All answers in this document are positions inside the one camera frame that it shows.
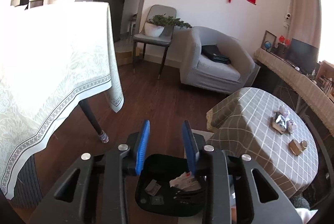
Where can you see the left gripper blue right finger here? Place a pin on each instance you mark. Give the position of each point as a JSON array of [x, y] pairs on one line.
[[190, 146]]

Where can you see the white paper ball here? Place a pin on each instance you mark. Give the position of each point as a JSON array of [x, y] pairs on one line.
[[284, 111]]

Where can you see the black trash bin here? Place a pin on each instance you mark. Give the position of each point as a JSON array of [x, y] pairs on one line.
[[155, 195]]

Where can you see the beige curtain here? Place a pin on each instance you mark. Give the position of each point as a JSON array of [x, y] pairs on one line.
[[305, 23]]

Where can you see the potted green plant white pot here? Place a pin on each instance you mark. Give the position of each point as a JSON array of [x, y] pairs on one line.
[[155, 26]]

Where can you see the black table leg with sock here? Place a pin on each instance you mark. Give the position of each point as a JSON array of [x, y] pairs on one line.
[[84, 105]]

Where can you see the framed picture with globe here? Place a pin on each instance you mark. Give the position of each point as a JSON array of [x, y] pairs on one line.
[[268, 41]]

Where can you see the black snack wrapper box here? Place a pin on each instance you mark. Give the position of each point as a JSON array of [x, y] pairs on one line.
[[279, 123]]

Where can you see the black bag on armchair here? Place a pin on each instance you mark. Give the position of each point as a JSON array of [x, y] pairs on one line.
[[212, 52]]

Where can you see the small cardboard tube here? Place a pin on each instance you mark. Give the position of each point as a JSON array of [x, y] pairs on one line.
[[303, 145]]

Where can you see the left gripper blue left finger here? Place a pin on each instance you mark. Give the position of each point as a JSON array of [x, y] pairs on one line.
[[140, 147]]

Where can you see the grey dining chair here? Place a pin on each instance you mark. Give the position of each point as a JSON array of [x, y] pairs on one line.
[[163, 40]]

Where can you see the black monitor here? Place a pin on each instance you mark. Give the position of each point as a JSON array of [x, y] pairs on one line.
[[302, 55]]

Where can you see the white security camera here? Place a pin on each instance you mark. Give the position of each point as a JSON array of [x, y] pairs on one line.
[[288, 18]]

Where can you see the grey armchair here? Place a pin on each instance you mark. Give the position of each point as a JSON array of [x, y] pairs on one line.
[[198, 70]]

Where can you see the beige cloth covered sideboard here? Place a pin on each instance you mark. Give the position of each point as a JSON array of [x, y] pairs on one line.
[[316, 99]]

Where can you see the dark woven basket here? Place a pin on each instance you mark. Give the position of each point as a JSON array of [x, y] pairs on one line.
[[27, 192]]

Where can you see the white patterned tablecloth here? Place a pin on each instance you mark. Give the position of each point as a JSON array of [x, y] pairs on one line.
[[52, 57]]

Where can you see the grey checked round tablecloth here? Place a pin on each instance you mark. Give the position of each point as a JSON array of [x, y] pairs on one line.
[[241, 124]]

